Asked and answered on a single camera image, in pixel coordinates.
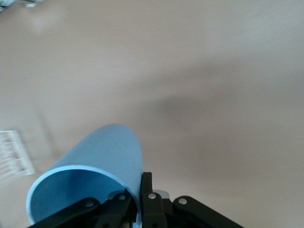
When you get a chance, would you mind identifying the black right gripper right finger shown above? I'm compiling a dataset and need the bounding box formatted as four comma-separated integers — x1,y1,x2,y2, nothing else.
140,171,246,228

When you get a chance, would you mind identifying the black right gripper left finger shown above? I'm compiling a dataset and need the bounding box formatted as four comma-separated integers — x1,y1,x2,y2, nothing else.
27,191,133,228

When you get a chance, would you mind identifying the light blue plastic cup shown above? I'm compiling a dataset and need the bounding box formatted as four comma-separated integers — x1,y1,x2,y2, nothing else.
25,123,143,226

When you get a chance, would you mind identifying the white wire cup rack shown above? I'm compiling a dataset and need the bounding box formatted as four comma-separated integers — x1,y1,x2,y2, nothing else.
0,129,36,184

